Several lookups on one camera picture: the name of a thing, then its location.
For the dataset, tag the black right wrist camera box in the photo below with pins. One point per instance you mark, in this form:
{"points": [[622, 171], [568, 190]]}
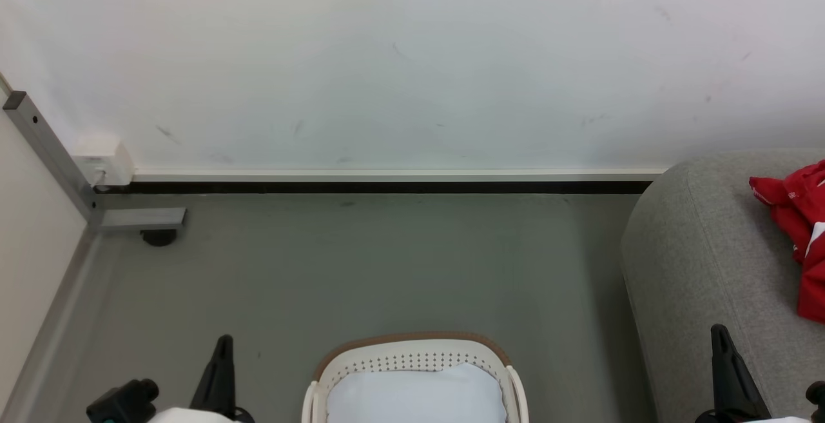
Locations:
{"points": [[818, 402]]}

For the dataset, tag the white perforated laundry basket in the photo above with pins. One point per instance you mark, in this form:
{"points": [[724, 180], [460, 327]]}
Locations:
{"points": [[412, 352]]}

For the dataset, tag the grey fabric sofa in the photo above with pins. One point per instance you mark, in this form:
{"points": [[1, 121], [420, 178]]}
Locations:
{"points": [[709, 268]]}

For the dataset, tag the black caster wheel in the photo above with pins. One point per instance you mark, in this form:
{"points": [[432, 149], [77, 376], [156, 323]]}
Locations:
{"points": [[159, 237]]}

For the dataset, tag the white wall socket box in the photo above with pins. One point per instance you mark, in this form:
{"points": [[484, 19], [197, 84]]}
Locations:
{"points": [[103, 160]]}

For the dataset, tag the grey metal frame foot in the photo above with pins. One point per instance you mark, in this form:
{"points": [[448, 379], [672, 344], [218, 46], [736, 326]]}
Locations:
{"points": [[142, 218]]}

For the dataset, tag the black white baseboard strip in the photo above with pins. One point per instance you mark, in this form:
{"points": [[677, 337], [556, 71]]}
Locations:
{"points": [[387, 181]]}

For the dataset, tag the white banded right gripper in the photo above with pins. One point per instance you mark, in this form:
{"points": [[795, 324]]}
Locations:
{"points": [[741, 419]]}

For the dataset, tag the red basketball jersey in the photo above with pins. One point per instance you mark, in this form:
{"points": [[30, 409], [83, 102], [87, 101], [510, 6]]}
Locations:
{"points": [[805, 229]]}

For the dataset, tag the grey metal frame post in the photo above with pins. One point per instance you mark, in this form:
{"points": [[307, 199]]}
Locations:
{"points": [[48, 152]]}

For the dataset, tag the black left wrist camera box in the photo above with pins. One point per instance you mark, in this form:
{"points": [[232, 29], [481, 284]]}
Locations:
{"points": [[122, 402]]}

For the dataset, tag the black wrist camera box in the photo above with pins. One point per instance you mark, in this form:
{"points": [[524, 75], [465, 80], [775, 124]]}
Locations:
{"points": [[122, 402], [818, 402]]}

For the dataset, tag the white cloth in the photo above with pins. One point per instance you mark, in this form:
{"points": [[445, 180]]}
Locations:
{"points": [[416, 397]]}

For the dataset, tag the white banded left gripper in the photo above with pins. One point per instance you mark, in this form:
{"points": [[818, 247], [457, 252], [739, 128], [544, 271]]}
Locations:
{"points": [[193, 416]]}

